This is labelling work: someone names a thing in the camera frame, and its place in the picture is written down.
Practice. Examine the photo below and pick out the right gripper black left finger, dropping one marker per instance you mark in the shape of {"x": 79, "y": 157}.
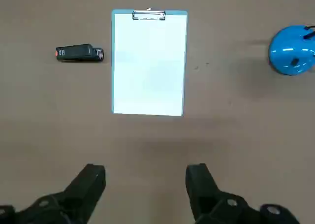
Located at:
{"x": 81, "y": 189}

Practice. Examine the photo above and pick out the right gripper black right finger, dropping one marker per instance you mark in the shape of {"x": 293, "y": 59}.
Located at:
{"x": 206, "y": 192}

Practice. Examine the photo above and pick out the black stapler with red end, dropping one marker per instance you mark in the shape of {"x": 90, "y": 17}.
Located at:
{"x": 76, "y": 53}

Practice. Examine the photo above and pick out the light blue clipboard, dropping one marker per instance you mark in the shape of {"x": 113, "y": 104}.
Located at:
{"x": 112, "y": 61}

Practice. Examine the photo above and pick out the white paper sheet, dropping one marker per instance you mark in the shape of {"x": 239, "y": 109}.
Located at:
{"x": 148, "y": 66}

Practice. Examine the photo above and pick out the glossy blue dome device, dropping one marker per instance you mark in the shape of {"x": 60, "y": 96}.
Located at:
{"x": 285, "y": 51}

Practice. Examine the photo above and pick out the silver clipboard clip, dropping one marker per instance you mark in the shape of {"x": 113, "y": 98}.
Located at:
{"x": 148, "y": 14}

